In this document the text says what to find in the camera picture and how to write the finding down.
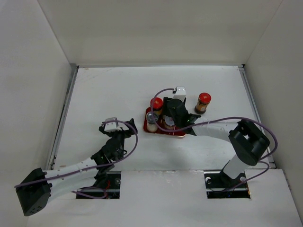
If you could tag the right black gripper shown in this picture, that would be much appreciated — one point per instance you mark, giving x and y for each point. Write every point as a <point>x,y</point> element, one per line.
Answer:
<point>165,100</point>

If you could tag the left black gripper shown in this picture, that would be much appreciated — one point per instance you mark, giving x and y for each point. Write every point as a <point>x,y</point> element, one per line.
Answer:
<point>127,133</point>

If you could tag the dark sauce jar red lid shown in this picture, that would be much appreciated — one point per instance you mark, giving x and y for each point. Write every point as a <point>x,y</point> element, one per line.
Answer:
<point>157,105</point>

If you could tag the small jar white lid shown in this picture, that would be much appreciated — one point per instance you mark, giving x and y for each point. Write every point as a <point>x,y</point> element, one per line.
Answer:
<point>169,123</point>

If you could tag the clear bottle white contents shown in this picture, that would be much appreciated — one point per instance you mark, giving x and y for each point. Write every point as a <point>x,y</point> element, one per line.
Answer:
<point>151,119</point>

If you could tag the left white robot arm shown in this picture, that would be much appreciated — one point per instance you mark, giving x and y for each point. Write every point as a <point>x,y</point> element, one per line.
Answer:
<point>40,186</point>

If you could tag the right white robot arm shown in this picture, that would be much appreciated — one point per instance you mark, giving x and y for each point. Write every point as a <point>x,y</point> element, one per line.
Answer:
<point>248,141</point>

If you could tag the red rectangular tray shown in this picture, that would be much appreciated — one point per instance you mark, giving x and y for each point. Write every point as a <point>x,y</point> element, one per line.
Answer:
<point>159,132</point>

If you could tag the chili sauce jar red lid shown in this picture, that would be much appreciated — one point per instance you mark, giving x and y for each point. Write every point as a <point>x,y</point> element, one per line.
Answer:
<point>203,101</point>

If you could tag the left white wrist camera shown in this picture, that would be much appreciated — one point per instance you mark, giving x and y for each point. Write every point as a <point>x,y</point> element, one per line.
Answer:
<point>111,125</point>

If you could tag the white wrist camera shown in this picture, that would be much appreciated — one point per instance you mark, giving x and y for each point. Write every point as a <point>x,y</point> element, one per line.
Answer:
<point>179,93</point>
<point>111,125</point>

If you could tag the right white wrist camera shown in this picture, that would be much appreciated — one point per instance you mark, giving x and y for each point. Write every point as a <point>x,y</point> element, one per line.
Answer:
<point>179,93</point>

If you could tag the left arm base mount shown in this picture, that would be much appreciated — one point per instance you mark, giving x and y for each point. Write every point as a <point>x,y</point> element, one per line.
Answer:
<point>107,189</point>

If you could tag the left aluminium rail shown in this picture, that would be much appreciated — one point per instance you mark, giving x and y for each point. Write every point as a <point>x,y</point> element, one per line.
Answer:
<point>52,155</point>

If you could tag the aluminium rail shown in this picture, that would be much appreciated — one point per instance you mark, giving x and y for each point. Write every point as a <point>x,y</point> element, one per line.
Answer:
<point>256,117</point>
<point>52,155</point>

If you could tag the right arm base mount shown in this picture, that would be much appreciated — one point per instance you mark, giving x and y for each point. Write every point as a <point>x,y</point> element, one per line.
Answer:
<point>220,186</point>

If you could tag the right aluminium rail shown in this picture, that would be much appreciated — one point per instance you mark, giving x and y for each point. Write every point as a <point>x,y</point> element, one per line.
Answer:
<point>256,117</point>

